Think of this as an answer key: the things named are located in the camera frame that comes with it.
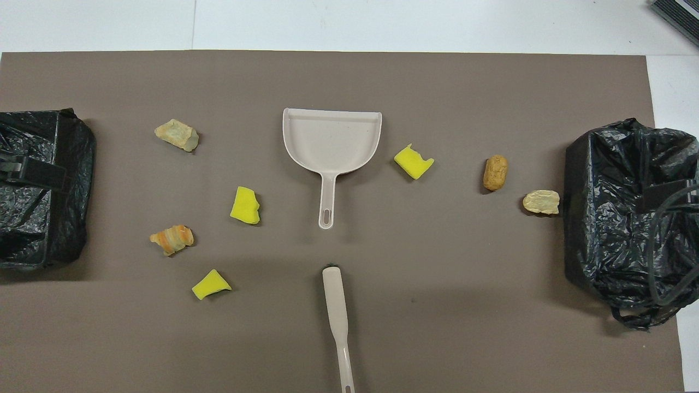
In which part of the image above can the dark grey ribbed device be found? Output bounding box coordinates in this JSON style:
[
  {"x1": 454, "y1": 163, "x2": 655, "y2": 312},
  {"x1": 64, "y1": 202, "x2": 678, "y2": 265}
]
[{"x1": 650, "y1": 0, "x2": 699, "y2": 47}]

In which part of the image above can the cream foam piece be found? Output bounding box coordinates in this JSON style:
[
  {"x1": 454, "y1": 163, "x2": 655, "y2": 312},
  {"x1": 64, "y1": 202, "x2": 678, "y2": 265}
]
[{"x1": 522, "y1": 189, "x2": 561, "y2": 215}]

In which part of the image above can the black bag lined bin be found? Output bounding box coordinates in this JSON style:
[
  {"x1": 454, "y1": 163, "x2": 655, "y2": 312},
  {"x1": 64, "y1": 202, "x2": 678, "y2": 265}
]
[
  {"x1": 562, "y1": 117, "x2": 699, "y2": 331},
  {"x1": 0, "y1": 108, "x2": 97, "y2": 272}
]

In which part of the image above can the yellow sponge wedge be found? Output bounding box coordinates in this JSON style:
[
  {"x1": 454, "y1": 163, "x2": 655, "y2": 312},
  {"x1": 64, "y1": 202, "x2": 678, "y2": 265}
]
[{"x1": 191, "y1": 269, "x2": 232, "y2": 301}]

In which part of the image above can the beige brush with black bristles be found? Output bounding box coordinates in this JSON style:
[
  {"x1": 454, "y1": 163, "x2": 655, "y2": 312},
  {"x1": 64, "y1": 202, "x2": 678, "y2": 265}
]
[{"x1": 322, "y1": 265, "x2": 356, "y2": 393}]

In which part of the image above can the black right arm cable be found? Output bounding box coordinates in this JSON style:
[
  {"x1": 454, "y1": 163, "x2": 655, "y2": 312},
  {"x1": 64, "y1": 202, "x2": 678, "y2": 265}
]
[{"x1": 649, "y1": 186, "x2": 699, "y2": 306}]

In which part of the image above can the brown foam nugget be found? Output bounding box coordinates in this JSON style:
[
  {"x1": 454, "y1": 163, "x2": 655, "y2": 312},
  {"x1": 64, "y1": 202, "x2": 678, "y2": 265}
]
[{"x1": 483, "y1": 154, "x2": 509, "y2": 192}]

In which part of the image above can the notched yellow sponge piece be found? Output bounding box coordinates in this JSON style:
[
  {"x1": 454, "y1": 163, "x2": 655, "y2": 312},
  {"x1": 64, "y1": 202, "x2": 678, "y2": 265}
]
[{"x1": 394, "y1": 143, "x2": 435, "y2": 181}]

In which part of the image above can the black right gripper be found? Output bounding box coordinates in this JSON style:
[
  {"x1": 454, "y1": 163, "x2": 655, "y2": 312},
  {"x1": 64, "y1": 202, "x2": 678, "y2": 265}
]
[{"x1": 643, "y1": 178, "x2": 699, "y2": 212}]

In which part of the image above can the beige plastic dustpan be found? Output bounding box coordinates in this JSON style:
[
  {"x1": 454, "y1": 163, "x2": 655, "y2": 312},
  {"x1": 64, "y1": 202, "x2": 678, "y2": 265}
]
[{"x1": 282, "y1": 108, "x2": 383, "y2": 230}]

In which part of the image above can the pale tan foam chunk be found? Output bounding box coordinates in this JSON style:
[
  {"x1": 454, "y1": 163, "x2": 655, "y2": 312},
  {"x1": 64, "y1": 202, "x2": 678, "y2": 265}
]
[{"x1": 155, "y1": 118, "x2": 199, "y2": 153}]

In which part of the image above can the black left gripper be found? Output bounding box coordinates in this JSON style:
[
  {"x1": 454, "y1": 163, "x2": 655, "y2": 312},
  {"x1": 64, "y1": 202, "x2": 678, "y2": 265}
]
[{"x1": 0, "y1": 153, "x2": 67, "y2": 190}]

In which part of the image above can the yellow sponge block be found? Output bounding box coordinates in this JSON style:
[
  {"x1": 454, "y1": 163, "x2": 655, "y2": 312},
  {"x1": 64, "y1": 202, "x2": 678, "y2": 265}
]
[{"x1": 229, "y1": 186, "x2": 261, "y2": 225}]

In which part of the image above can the orange striped foam chunk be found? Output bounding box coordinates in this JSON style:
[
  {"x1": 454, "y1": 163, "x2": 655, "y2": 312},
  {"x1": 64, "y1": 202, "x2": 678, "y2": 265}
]
[{"x1": 150, "y1": 224, "x2": 194, "y2": 257}]

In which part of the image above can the brown table mat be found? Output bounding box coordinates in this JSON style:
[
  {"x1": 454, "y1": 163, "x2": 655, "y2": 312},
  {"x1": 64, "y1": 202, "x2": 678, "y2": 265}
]
[{"x1": 0, "y1": 50, "x2": 686, "y2": 393}]

